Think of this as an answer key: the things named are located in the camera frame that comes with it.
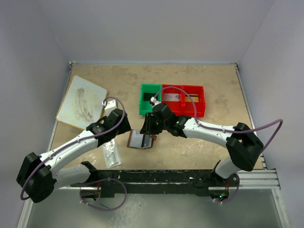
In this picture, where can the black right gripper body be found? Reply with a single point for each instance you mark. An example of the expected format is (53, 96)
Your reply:
(164, 124)

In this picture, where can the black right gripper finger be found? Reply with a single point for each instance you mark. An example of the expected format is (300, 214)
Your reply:
(156, 127)
(147, 125)

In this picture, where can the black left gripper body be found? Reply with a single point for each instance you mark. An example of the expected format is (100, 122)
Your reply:
(125, 128)

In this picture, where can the brown leather card holder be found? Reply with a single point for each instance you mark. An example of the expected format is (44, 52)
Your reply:
(148, 141)

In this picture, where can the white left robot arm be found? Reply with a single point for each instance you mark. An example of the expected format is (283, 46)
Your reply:
(40, 174)

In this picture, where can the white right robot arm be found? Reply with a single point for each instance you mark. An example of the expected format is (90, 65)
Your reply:
(243, 146)

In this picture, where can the grey credit card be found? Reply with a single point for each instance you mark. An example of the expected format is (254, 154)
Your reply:
(136, 139)

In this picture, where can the silver card in bin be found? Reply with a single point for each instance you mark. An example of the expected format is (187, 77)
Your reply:
(171, 97)

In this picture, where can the black card in bin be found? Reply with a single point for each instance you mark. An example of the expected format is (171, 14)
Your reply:
(147, 96)

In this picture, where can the gold card in bin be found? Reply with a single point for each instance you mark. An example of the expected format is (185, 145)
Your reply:
(194, 98)

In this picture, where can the green plastic bin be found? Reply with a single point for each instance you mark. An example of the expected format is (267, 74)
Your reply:
(147, 92)

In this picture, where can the clear plastic packet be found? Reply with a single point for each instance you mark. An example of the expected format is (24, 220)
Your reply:
(111, 154)

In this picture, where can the red bin right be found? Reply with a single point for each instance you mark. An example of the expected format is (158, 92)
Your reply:
(196, 94)

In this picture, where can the white board yellow rim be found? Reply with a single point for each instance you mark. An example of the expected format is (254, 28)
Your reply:
(82, 103)

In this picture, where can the metal corner bracket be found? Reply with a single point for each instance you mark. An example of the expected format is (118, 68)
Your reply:
(71, 64)

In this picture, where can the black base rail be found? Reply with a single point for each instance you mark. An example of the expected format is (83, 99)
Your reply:
(202, 183)

